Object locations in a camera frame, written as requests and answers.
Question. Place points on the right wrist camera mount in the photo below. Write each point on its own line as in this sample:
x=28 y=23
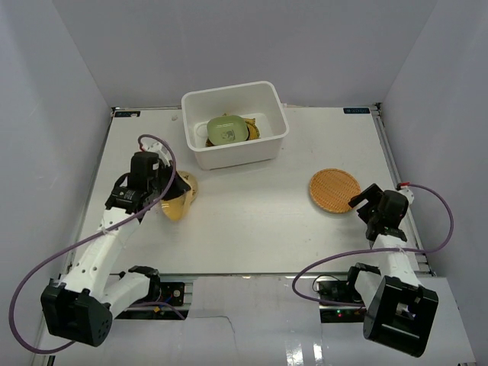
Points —
x=404 y=189

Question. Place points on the yellow patterned round plate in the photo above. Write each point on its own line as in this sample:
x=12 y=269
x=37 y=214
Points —
x=231 y=129

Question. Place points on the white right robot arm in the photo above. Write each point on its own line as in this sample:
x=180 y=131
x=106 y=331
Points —
x=399 y=310

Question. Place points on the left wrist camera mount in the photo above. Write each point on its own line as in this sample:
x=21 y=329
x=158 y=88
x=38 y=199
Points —
x=154 y=146

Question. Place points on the white plastic bin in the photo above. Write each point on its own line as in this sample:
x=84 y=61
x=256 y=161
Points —
x=254 y=100

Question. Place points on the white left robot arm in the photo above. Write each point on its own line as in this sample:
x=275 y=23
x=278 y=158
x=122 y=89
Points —
x=82 y=305

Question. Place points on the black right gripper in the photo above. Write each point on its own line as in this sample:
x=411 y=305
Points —
x=371 y=191

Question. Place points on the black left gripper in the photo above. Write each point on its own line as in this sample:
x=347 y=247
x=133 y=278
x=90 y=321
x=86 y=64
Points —
x=177 y=185

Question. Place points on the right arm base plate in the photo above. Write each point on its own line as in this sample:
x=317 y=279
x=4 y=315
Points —
x=339 y=304

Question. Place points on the green square panda dish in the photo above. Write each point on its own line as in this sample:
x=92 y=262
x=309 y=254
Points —
x=227 y=130

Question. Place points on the large round woven bamboo tray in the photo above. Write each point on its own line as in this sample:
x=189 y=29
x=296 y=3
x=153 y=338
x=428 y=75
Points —
x=253 y=130

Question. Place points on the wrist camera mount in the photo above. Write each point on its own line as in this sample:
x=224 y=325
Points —
x=154 y=146
x=404 y=189

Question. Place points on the tan panda oval plate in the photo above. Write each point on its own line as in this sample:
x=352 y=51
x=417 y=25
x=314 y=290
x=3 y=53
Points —
x=177 y=208

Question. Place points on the small orange woven plate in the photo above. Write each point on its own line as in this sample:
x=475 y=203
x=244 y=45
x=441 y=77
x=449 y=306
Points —
x=332 y=189

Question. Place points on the black motor base bracket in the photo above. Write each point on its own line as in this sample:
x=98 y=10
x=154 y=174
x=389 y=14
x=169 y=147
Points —
x=176 y=294

